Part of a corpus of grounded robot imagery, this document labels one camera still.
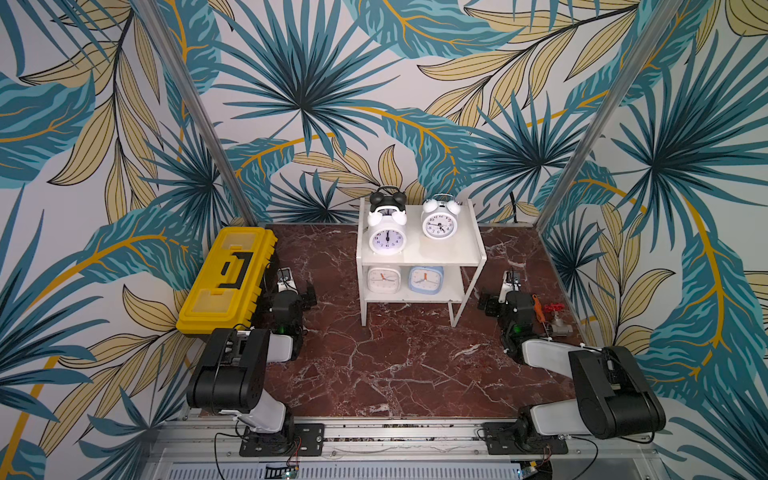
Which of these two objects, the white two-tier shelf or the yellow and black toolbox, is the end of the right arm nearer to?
the white two-tier shelf

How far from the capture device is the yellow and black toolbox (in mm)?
784

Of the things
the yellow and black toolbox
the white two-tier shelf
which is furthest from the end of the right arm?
the yellow and black toolbox
